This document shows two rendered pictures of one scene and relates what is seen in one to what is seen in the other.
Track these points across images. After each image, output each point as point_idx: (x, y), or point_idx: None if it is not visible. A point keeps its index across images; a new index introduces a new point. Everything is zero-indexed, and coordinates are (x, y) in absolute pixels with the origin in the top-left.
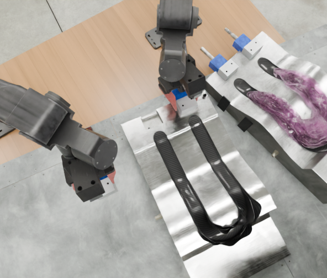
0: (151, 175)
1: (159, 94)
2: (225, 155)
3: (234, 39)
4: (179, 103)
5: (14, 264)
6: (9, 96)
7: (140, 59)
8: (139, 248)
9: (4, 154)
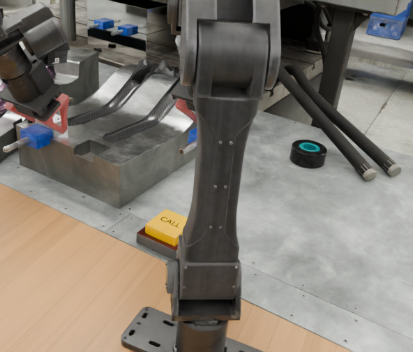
0: (164, 136)
1: (26, 198)
2: (98, 104)
3: None
4: (57, 121)
5: (376, 239)
6: None
7: None
8: (245, 161)
9: (275, 330)
